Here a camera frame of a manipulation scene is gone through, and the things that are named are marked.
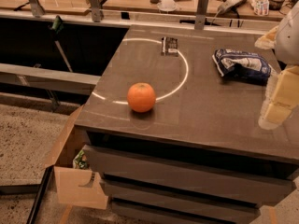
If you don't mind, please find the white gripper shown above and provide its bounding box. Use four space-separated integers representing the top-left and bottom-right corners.
255 2 299 130

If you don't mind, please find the orange fruit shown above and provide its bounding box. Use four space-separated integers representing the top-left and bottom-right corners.
127 83 156 113

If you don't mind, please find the rxbar chocolate wrapper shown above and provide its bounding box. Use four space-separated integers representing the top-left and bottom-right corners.
161 36 178 56

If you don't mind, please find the blue white chip bag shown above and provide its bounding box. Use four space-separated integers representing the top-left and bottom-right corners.
212 49 273 83

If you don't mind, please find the colourful small carton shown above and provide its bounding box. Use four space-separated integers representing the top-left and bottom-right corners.
251 0 269 16

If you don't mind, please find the black mesh cup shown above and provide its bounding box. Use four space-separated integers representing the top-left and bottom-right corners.
269 0 285 10

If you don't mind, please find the grey handheld device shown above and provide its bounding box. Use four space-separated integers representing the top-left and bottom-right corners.
217 0 247 15

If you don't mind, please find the white bowl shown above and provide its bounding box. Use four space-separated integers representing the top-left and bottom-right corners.
157 0 177 12

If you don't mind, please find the green packet in box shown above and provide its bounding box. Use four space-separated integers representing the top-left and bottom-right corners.
73 150 89 170

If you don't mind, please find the open cardboard box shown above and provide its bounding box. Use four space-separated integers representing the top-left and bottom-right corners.
44 106 108 210

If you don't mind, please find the metal bracket post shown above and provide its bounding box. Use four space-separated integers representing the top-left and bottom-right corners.
194 0 208 30
89 0 103 22
28 0 45 18

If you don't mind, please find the green handled tool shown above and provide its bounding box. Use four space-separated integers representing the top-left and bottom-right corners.
49 15 74 74

